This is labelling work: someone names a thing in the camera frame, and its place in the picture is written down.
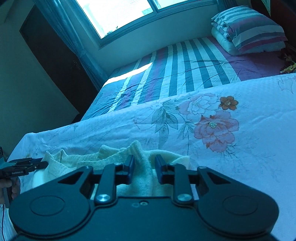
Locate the left blue curtain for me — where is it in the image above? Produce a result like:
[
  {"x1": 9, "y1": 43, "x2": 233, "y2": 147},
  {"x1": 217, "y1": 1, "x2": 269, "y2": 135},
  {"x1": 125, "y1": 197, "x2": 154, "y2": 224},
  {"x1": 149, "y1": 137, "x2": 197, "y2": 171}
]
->
[{"x1": 34, "y1": 1, "x2": 108, "y2": 90}]

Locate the floral white bedspread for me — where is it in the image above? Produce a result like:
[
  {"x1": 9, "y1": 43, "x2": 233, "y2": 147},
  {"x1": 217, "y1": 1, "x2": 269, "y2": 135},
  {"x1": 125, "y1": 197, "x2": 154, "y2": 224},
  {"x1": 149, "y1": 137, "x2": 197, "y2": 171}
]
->
[{"x1": 10, "y1": 74, "x2": 295, "y2": 240}]

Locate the cream knit sweater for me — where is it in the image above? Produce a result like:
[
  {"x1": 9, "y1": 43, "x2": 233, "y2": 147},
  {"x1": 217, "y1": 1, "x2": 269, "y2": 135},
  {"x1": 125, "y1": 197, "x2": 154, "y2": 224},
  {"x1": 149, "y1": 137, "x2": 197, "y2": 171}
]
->
[{"x1": 27, "y1": 141, "x2": 190, "y2": 197}]

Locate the dark wooden door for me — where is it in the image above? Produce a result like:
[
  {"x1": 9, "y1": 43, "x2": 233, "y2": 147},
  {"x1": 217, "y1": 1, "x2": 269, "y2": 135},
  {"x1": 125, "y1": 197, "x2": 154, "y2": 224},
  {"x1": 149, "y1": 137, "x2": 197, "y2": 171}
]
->
[{"x1": 20, "y1": 6, "x2": 98, "y2": 118}]

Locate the window with grey frame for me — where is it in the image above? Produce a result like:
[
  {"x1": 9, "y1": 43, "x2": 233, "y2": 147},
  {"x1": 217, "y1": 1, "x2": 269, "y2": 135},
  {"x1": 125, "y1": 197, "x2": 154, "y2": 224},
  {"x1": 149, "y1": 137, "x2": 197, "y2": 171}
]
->
[{"x1": 66, "y1": 1, "x2": 217, "y2": 49}]

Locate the striped bed sheet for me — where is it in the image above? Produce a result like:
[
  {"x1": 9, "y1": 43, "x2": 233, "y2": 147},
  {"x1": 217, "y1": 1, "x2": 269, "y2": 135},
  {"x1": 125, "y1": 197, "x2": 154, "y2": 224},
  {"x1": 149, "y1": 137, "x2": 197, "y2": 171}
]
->
[{"x1": 82, "y1": 37, "x2": 295, "y2": 120}]

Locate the person's left hand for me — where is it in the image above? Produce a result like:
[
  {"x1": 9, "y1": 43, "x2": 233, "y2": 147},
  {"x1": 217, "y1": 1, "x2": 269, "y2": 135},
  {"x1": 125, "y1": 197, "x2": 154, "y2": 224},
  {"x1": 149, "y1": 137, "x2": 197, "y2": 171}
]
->
[{"x1": 0, "y1": 177, "x2": 21, "y2": 204}]

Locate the red heart-shaped headboard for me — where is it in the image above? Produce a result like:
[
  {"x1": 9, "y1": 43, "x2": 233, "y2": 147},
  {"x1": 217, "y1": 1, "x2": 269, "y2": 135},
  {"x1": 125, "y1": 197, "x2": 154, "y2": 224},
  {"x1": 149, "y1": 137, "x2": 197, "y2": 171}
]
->
[{"x1": 250, "y1": 0, "x2": 295, "y2": 30}]

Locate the striped folded pillow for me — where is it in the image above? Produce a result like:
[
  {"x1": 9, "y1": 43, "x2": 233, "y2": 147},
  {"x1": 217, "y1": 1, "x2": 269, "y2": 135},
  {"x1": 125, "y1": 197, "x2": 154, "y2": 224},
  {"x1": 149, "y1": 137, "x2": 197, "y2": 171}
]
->
[{"x1": 211, "y1": 6, "x2": 287, "y2": 56}]

